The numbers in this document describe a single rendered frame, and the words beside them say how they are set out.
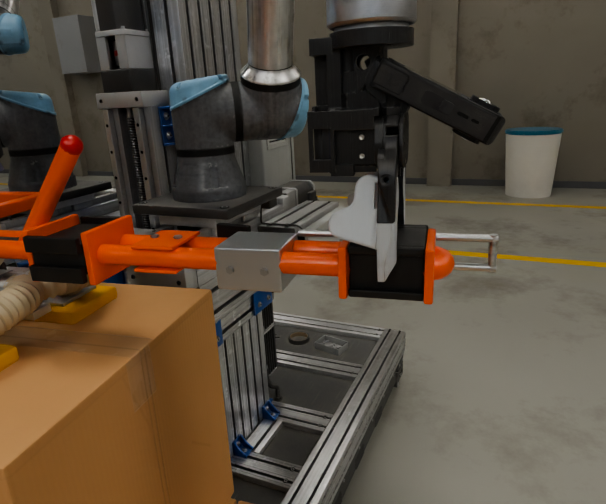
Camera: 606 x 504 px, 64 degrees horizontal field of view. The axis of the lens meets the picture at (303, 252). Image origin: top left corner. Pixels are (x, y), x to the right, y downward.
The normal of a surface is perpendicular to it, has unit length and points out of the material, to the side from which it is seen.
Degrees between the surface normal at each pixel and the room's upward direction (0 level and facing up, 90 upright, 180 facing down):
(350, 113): 90
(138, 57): 90
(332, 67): 90
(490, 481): 0
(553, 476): 0
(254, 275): 90
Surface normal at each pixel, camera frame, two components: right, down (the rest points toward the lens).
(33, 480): 0.96, 0.04
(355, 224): -0.27, -0.03
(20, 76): -0.41, 0.30
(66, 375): -0.05, -0.95
